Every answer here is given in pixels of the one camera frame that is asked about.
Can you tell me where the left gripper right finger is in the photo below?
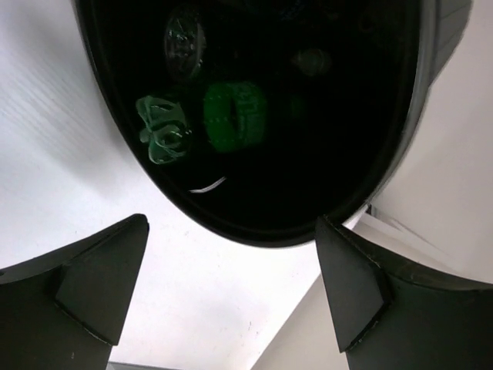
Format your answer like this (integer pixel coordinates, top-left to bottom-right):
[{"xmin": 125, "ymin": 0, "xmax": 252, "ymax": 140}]
[{"xmin": 315, "ymin": 217, "xmax": 492, "ymax": 370}]

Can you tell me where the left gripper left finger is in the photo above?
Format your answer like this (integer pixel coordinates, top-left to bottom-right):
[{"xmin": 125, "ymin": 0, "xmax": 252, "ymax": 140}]
[{"xmin": 1, "ymin": 214, "xmax": 149, "ymax": 370}]

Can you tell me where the green plastic bottle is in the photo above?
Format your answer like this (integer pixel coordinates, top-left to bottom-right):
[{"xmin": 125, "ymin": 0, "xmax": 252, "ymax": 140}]
[{"xmin": 135, "ymin": 80, "xmax": 309, "ymax": 167}]

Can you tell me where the clear crushed plastic bottle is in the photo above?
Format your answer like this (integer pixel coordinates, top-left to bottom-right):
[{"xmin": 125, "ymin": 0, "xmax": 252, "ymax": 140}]
[{"xmin": 163, "ymin": 3, "xmax": 206, "ymax": 82}]

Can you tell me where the black plastic waste bin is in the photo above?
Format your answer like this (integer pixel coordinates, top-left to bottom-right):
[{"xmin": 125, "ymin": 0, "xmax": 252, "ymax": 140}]
[{"xmin": 75, "ymin": 1, "xmax": 473, "ymax": 247}]

